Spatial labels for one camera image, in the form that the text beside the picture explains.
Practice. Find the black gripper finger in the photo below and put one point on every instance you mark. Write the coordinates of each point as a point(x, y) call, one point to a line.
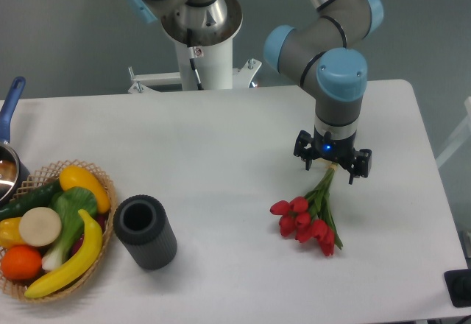
point(359, 164)
point(303, 148)

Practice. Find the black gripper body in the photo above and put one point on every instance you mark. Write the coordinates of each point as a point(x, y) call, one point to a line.
point(338, 151)

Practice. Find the red tulip bouquet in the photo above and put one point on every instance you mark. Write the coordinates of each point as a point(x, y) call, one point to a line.
point(310, 217)

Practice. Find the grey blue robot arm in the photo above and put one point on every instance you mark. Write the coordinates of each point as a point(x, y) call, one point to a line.
point(320, 59)

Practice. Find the black device at edge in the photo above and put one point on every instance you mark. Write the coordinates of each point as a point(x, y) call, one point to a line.
point(458, 287)

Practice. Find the dark grey ribbed vase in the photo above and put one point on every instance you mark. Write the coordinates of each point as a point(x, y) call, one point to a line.
point(142, 226)

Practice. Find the dark red fruit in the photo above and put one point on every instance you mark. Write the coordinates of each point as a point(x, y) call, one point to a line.
point(101, 219)

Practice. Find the yellow banana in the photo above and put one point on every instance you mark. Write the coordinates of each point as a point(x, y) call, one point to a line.
point(76, 266)

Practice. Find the yellow lemon squash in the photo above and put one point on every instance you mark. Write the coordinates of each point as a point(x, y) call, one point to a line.
point(77, 176)

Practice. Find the green bok choy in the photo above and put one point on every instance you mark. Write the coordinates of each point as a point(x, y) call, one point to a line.
point(67, 206)

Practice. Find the woven wicker basket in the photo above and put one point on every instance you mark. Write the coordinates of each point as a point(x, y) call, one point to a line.
point(46, 175)

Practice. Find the dark green cucumber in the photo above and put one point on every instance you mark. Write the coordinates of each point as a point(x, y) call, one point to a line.
point(39, 197)

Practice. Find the beige round slice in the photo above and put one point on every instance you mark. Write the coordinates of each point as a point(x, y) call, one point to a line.
point(40, 226)

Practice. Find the orange fruit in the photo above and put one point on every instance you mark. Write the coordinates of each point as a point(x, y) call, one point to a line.
point(21, 263)

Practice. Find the yellow bell pepper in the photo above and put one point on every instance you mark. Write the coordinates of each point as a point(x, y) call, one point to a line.
point(9, 233)

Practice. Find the white frame at right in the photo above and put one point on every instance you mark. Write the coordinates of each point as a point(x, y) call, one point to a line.
point(456, 139)

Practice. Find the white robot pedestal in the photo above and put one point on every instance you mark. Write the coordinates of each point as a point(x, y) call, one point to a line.
point(203, 42)

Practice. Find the blue handled saucepan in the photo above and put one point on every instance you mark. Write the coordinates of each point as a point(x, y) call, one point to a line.
point(13, 172)

